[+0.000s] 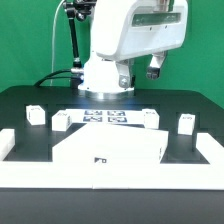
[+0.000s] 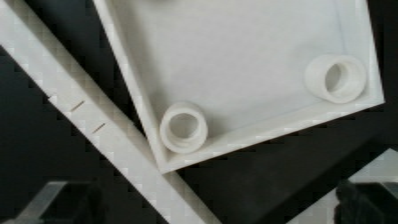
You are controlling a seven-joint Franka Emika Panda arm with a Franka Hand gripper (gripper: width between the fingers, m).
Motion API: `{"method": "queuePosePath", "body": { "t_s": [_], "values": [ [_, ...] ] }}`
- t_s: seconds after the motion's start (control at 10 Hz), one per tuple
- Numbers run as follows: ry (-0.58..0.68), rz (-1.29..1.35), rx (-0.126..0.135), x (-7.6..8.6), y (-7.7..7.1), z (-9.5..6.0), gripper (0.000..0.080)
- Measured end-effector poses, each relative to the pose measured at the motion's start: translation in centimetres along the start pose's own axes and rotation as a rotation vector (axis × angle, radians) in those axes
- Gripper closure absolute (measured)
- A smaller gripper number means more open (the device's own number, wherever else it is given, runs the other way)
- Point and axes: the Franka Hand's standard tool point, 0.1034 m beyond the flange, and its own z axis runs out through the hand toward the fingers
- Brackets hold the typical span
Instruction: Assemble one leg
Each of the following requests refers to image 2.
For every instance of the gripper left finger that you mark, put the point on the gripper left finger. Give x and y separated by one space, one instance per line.
37 205

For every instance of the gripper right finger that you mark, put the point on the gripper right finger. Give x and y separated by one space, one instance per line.
366 203

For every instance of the white square tabletop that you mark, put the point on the white square tabletop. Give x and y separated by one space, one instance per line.
243 68

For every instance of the white U-shaped fence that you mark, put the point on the white U-shaped fence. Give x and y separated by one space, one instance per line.
85 106

